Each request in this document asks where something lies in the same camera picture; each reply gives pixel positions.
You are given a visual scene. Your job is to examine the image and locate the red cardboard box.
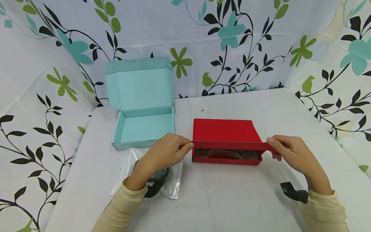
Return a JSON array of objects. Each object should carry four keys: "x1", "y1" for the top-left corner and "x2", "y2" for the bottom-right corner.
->
[{"x1": 191, "y1": 118, "x2": 281, "y2": 166}]

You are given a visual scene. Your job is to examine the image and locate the light blue cardboard box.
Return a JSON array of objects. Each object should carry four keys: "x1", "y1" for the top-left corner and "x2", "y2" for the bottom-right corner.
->
[{"x1": 105, "y1": 57, "x2": 176, "y2": 150}]

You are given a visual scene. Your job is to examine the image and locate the clear plastic bag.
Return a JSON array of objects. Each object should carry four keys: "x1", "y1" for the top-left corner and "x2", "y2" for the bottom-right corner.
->
[{"x1": 110, "y1": 147, "x2": 184, "y2": 199}]

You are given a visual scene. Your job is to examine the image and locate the person's left forearm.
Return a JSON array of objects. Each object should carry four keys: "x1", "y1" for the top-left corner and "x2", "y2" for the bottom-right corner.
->
[{"x1": 91, "y1": 177, "x2": 148, "y2": 232}]

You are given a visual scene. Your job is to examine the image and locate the person's right hand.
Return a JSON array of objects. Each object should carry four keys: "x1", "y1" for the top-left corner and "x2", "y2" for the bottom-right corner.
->
[{"x1": 266, "y1": 135, "x2": 334, "y2": 196}]

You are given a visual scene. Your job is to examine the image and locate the person's right forearm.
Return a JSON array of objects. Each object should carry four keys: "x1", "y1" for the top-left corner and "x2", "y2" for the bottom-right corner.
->
[{"x1": 301, "y1": 188, "x2": 350, "y2": 232}]

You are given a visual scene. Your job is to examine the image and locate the person's left hand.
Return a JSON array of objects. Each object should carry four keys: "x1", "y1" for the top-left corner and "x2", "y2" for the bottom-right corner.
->
[{"x1": 124, "y1": 133, "x2": 194, "y2": 192}]

